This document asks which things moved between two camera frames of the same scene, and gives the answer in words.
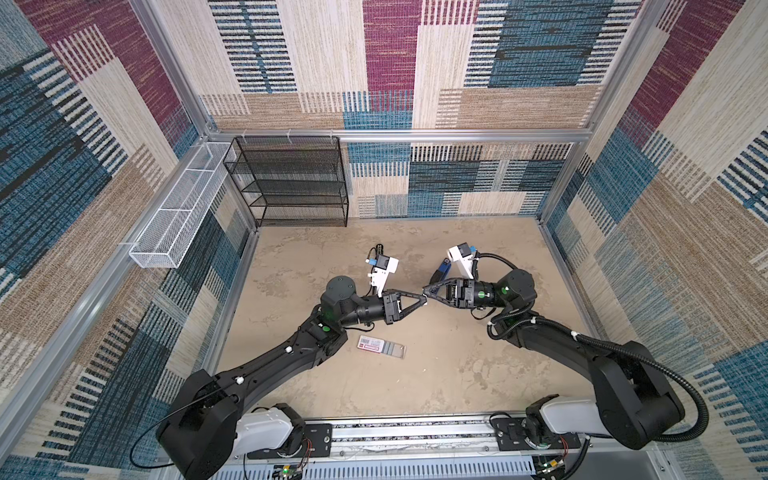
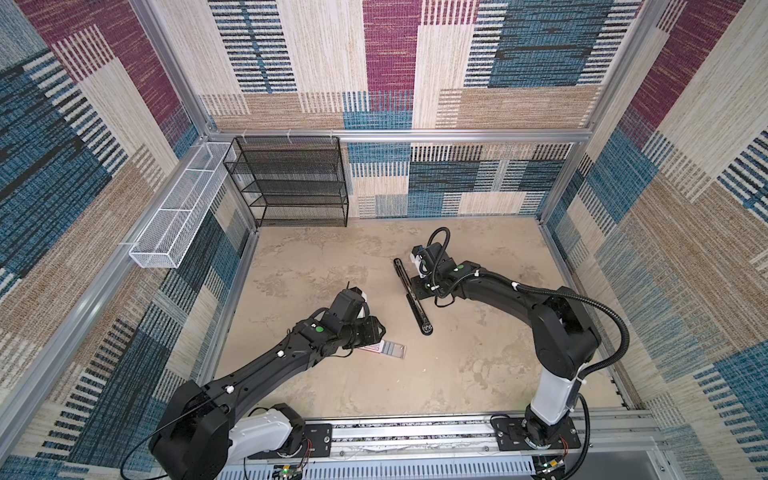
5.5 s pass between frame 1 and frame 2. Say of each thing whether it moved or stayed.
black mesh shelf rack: stayed
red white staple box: stayed
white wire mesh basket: stayed
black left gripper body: moved
